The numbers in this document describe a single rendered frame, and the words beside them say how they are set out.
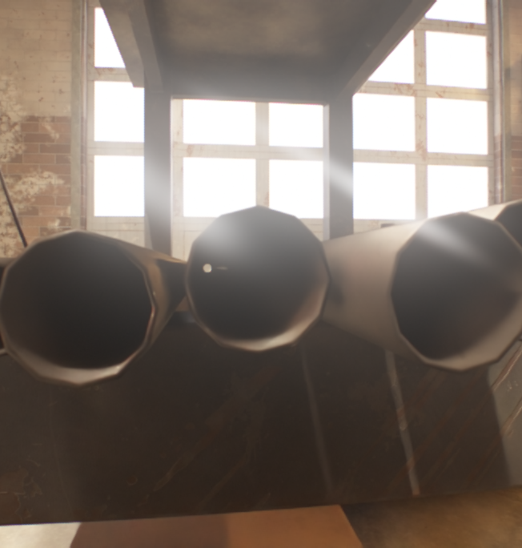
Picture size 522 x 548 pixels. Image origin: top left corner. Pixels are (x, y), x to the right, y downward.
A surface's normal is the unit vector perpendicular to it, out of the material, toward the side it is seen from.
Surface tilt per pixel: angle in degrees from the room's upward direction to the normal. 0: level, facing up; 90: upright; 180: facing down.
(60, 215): 90
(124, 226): 90
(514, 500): 0
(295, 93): 90
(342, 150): 90
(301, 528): 1
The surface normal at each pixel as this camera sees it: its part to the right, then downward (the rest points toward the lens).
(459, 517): 0.00, -1.00
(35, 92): 0.13, 0.01
